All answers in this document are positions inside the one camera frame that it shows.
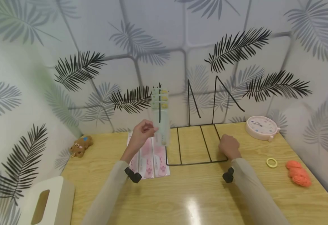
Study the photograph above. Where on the brown bear plush toy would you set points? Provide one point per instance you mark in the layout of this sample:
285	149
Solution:
80	146

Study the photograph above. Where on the person's left forearm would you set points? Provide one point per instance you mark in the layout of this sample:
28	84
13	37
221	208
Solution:
110	190

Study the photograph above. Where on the green yellow hair clip packet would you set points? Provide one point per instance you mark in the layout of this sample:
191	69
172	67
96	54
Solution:
163	98
163	125
163	91

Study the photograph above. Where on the black wrist band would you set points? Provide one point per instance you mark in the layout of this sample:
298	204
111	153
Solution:
228	175
133	176

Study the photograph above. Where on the person's right fingers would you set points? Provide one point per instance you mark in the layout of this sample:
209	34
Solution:
222	145

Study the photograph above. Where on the person's left hand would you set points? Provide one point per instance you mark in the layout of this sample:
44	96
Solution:
139	135

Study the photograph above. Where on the person's right hand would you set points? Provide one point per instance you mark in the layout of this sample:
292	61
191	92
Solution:
230	146

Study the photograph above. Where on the pink round alarm clock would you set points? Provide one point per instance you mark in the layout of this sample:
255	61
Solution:
261	127

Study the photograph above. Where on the pink hair clip packet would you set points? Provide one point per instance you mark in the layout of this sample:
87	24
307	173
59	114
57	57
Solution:
161	162
147	164

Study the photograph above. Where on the person's right forearm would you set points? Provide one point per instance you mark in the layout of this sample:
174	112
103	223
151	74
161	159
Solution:
256	193

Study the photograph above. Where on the white tissue box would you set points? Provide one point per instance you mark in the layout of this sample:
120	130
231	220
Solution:
51	203

